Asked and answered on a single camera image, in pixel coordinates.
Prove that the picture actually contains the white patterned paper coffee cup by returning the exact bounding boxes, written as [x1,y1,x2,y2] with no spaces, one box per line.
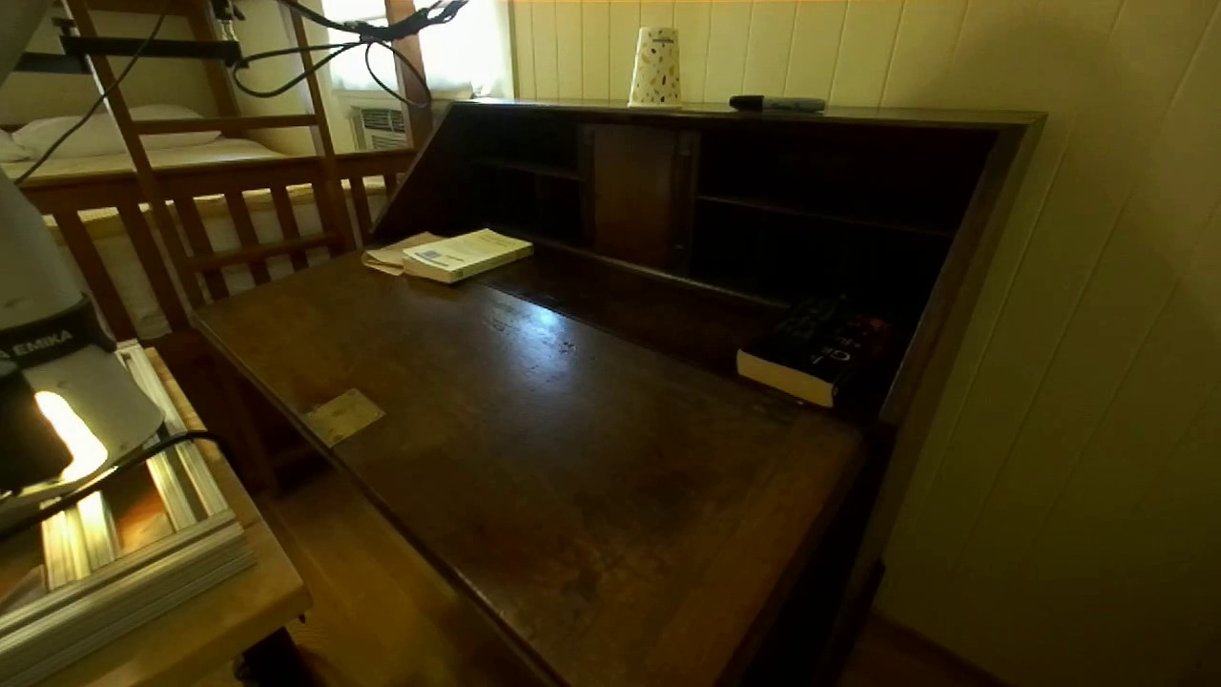
[624,27,686,109]

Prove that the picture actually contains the dark wooden secretary desk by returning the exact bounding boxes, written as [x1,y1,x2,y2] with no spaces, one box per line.
[188,94,1047,687]

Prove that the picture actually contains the white paperback book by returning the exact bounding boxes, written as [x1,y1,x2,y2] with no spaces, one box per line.
[396,224,539,286]

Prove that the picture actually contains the black cover paperback book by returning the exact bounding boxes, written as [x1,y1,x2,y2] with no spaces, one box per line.
[732,290,900,414]

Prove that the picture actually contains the brown paper envelope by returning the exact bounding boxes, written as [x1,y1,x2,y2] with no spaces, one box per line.
[359,228,442,279]

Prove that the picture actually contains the tan patch on desk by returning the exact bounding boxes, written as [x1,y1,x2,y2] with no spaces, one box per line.
[301,386,390,452]

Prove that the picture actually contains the white window air conditioner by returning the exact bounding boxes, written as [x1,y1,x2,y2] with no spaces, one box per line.
[347,102,415,154]

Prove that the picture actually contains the bright window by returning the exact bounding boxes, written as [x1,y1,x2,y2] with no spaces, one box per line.
[316,0,516,107]

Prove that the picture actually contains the wooden slatted chair back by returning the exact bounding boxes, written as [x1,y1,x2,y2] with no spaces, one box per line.
[20,146,419,347]

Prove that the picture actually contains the white bed mattress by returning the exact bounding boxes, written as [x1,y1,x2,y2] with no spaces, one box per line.
[24,130,391,244]

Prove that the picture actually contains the light wooden side table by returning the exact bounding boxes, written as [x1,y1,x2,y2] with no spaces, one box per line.
[35,347,311,687]

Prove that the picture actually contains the wooden bunk ladder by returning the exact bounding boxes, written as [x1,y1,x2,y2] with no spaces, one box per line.
[60,0,364,316]

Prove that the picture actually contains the black metal bar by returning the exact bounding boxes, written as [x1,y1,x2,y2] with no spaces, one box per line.
[24,27,253,74]

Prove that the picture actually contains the white pillow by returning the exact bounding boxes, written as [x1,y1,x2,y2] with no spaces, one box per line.
[5,102,226,163]

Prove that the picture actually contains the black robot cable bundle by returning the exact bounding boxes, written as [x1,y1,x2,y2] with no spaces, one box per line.
[226,0,475,107]

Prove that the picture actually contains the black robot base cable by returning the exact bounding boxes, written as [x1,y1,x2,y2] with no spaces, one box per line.
[0,428,219,538]

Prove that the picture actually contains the aluminium profile base frame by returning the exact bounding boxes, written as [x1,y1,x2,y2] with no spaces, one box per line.
[0,336,256,687]

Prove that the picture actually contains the thin black hanging cable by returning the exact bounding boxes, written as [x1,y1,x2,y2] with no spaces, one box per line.
[11,0,176,182]

